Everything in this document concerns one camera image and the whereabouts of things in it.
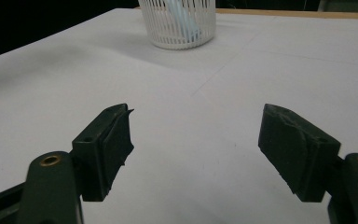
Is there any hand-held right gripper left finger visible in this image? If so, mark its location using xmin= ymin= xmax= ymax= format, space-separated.
xmin=71 ymin=103 xmax=135 ymax=203

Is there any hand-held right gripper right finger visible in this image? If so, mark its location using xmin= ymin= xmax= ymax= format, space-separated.
xmin=257 ymin=103 xmax=342 ymax=203

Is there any white slotted plastic basket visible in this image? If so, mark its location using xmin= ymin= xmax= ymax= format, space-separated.
xmin=137 ymin=0 xmax=217 ymax=50

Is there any light blue hairbrush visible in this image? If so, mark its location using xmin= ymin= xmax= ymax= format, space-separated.
xmin=163 ymin=0 xmax=201 ymax=43

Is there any white table cover sheet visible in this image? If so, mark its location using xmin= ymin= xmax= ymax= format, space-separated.
xmin=0 ymin=7 xmax=358 ymax=224

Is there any wooden table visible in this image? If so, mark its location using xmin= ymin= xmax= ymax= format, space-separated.
xmin=134 ymin=7 xmax=358 ymax=21

